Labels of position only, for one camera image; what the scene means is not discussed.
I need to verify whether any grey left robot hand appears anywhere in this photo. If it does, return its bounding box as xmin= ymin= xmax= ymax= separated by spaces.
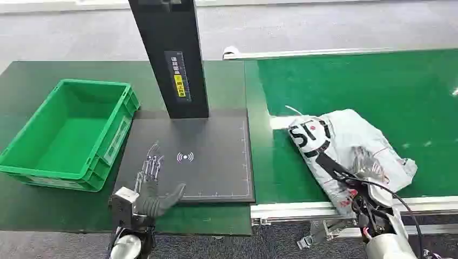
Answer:
xmin=133 ymin=141 xmax=187 ymax=220

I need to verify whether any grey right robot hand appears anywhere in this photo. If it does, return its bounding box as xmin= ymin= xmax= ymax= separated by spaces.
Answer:
xmin=315 ymin=147 xmax=392 ymax=208

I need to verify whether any white plastic parcel bag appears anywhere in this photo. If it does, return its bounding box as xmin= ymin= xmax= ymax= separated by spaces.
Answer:
xmin=287 ymin=108 xmax=419 ymax=219

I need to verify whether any green conveyor belt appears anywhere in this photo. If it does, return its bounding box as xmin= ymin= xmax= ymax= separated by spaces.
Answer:
xmin=245 ymin=49 xmax=458 ymax=205

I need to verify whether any green plastic crate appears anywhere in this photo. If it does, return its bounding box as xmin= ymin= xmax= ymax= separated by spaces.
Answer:
xmin=0 ymin=79 xmax=140 ymax=193

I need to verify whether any yellow and black column label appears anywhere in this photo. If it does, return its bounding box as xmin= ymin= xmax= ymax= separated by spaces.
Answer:
xmin=164 ymin=50 xmax=192 ymax=103

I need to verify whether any black scanner stand column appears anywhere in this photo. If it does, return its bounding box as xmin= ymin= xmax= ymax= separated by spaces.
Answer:
xmin=128 ymin=0 xmax=210 ymax=120

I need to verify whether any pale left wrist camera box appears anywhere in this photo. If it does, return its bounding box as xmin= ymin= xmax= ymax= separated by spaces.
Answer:
xmin=111 ymin=187 xmax=140 ymax=229

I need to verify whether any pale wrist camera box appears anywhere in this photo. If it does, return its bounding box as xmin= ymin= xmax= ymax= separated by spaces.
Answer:
xmin=367 ymin=183 xmax=394 ymax=209
xmin=111 ymin=187 xmax=140 ymax=229

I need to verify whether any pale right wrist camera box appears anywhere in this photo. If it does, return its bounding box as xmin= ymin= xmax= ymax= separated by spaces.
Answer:
xmin=367 ymin=183 xmax=394 ymax=209

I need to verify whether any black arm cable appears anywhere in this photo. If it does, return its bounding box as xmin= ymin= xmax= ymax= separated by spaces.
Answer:
xmin=340 ymin=175 xmax=424 ymax=257

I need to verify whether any aluminium conveyor frame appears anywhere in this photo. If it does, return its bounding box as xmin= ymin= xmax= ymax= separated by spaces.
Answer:
xmin=222 ymin=46 xmax=458 ymax=240

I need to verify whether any black scanner base plate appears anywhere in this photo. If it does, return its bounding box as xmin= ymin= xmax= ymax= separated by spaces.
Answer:
xmin=113 ymin=108 xmax=256 ymax=204

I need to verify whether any grey metal frame bracket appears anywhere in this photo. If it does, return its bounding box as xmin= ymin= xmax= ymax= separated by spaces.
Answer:
xmin=297 ymin=220 xmax=355 ymax=250

